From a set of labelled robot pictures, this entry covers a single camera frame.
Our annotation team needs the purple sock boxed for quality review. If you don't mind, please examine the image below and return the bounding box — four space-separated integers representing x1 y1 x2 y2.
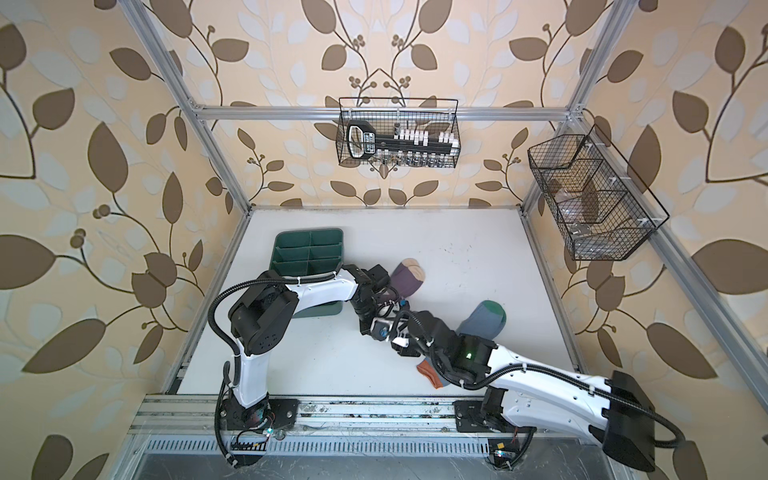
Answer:
390 258 426 298

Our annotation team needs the green divided tray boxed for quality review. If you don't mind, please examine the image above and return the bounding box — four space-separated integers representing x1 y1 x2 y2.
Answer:
268 227 346 318

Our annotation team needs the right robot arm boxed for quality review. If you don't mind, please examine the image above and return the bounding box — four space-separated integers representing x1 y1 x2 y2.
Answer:
387 310 686 472

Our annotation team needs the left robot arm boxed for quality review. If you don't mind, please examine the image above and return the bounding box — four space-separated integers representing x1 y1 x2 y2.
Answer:
206 264 406 426

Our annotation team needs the blue striped sock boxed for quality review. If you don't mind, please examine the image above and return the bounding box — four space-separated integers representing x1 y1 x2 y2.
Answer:
416 300 507 389

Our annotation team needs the black tool rack in basket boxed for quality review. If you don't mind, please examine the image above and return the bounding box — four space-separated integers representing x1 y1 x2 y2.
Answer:
341 120 461 160

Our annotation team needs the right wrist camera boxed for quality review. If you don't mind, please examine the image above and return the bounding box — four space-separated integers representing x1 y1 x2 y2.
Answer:
390 335 418 357

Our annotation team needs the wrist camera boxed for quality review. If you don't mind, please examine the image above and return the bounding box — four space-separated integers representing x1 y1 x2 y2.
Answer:
369 318 392 341
390 335 418 357

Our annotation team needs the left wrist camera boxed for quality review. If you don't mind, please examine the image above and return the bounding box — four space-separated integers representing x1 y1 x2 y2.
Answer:
369 318 392 341

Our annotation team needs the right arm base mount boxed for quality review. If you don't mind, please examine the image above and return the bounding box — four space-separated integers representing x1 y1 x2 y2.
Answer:
453 400 533 435

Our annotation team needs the back wire basket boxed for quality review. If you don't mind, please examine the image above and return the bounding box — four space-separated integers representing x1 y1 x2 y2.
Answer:
335 95 462 169

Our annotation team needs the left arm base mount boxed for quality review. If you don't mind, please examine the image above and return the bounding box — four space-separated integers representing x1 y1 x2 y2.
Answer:
214 396 299 431

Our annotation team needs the side wire basket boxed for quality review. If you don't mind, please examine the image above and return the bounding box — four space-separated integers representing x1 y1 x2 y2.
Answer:
527 125 670 261

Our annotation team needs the aluminium front rail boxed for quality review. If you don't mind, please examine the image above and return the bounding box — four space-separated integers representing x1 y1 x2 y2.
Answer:
128 395 625 437

